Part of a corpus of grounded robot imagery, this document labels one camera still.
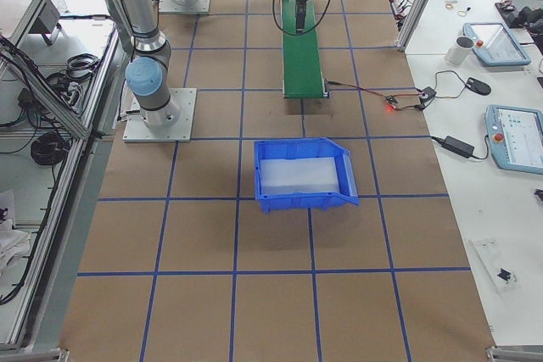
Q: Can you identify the green conveyor belt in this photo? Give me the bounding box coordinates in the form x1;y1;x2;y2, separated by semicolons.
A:
281;0;328;99

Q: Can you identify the white mug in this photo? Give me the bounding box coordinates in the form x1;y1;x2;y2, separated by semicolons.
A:
445;36;474;65

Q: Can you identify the blue plastic bin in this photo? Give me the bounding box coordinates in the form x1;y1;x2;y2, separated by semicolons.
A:
254;137;360;213

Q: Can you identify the black computer mouse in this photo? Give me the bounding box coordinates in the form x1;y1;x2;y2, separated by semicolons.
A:
466;77;491;96

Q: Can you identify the far teach pendant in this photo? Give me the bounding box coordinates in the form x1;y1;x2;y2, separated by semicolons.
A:
462;22;531;67

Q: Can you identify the teach pendant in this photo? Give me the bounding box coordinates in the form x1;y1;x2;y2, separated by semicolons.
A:
484;104;542;175
462;22;531;67

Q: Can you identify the small black power brick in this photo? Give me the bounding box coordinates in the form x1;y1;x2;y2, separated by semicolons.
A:
441;136;474;159

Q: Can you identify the near teach pendant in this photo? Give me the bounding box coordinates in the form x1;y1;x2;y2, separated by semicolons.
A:
484;104;542;175

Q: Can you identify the red wired controller board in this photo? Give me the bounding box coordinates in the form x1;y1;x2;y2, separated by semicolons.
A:
418;86;437;104

